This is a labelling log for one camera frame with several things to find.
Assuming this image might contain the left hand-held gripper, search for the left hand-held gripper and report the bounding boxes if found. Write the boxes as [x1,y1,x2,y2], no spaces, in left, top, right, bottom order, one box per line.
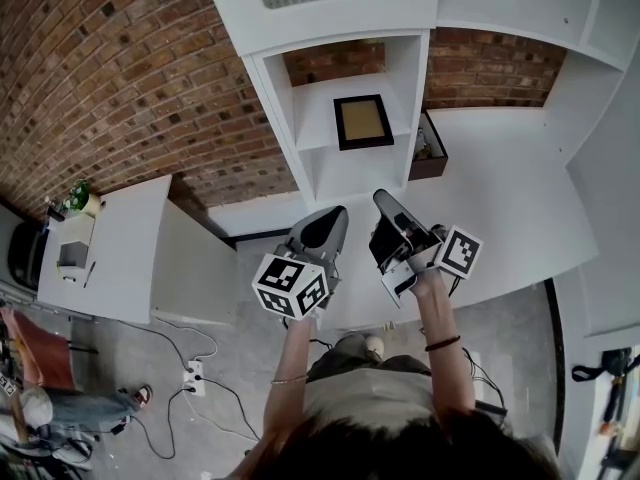
[251,205,350,322]

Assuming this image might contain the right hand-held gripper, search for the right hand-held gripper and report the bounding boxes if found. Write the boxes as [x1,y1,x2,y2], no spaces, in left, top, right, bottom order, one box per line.
[368,189,485,309]

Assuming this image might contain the black picture frame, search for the black picture frame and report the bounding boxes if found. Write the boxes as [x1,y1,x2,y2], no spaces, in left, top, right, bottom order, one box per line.
[333,94,395,152]

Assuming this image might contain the white shelf compartment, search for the white shelf compartment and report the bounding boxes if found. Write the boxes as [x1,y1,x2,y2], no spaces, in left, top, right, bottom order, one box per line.
[243,28,431,153]

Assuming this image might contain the person's left forearm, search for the person's left forearm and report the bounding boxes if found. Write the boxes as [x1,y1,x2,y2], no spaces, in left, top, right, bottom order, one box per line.
[262,315,314,449]

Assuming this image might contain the person's right forearm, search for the person's right forearm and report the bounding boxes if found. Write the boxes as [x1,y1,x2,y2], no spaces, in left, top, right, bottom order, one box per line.
[412,270,476,419]

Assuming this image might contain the white shelf desk unit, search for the white shelf desk unit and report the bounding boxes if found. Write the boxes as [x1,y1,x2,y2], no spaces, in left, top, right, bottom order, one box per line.
[199,0,640,339]

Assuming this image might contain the dark brown open box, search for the dark brown open box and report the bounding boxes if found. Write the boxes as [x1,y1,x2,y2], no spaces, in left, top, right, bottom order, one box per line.
[408,111,450,182]

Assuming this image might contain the person's right shoe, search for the person's right shoe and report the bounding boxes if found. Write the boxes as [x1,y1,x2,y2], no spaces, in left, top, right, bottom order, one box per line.
[362,333,387,362]

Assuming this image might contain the person's dark trousers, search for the person's dark trousers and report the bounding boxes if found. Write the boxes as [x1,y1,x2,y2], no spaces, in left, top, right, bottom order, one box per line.
[305,335,434,384]

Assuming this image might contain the person's beige shirt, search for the person's beige shirt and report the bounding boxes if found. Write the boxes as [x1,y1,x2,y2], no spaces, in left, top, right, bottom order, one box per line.
[302,370,441,429]

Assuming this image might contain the white power strip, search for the white power strip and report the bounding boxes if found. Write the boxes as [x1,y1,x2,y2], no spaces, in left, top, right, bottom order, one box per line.
[180,360,206,397]

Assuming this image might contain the white side cabinet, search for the white side cabinet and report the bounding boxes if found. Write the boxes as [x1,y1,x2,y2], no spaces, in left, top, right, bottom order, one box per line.
[37,175,239,325]

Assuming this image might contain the beige box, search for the beige box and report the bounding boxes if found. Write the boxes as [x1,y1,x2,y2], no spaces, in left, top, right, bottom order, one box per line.
[59,212,96,247]

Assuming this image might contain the small potted plant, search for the small potted plant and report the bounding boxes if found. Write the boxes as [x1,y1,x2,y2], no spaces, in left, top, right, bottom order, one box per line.
[64,180,104,217]

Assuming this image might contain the grey open box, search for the grey open box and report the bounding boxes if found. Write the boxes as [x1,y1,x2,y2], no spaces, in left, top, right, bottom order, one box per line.
[57,240,89,268]

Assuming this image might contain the red cloth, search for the red cloth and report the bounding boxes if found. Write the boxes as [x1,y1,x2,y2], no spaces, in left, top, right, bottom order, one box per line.
[0,307,76,389]

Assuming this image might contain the black hair tie wristband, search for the black hair tie wristband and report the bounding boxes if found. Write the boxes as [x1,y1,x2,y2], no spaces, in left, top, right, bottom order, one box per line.
[424,335,461,353]

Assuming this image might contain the white power cable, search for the white power cable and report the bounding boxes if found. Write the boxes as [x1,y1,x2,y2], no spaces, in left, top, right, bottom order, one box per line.
[154,315,219,364]

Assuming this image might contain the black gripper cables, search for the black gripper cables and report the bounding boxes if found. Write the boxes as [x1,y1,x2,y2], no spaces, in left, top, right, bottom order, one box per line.
[462,347,506,409]

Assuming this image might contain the black power cable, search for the black power cable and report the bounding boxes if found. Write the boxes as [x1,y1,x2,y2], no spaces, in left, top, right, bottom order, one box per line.
[199,377,261,442]

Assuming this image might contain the black cable with adapter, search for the black cable with adapter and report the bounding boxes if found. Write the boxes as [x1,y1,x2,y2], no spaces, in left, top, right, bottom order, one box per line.
[130,387,186,459]

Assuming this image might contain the black strap bag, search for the black strap bag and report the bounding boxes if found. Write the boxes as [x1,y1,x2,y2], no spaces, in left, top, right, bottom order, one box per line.
[571,347,636,382]

